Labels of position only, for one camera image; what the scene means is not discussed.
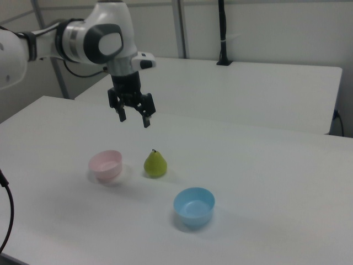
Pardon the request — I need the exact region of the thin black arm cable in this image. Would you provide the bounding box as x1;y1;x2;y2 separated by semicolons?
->
63;59;109;78

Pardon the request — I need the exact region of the black pole stand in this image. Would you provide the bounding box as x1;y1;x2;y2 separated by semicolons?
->
216;0;233;67

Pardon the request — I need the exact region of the wide gray frame post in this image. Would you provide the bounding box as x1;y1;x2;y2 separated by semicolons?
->
172;0;191;59

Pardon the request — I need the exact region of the pink plastic bowl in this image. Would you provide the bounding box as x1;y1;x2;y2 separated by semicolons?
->
88;149;123;182

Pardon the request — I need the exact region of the white table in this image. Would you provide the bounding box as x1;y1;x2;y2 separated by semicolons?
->
74;57;344;136

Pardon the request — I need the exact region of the thick black cable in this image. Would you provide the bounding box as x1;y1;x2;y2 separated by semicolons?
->
0;167;15;253

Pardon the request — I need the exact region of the green pear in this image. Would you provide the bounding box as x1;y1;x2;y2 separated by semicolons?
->
143;149;169;178

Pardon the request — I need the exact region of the blue plastic bowl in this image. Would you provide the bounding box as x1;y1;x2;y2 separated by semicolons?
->
173;187;216;228

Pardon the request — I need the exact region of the black wall cable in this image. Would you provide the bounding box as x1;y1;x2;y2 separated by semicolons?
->
333;109;346;137

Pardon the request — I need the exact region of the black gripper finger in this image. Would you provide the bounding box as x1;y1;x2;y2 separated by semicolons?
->
135;92;157;129
106;87;128;123

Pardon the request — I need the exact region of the slim gray frame post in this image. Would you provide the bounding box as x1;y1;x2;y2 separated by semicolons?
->
50;57;70;100

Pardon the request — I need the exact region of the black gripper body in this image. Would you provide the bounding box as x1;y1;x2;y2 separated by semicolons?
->
110;71;144;109

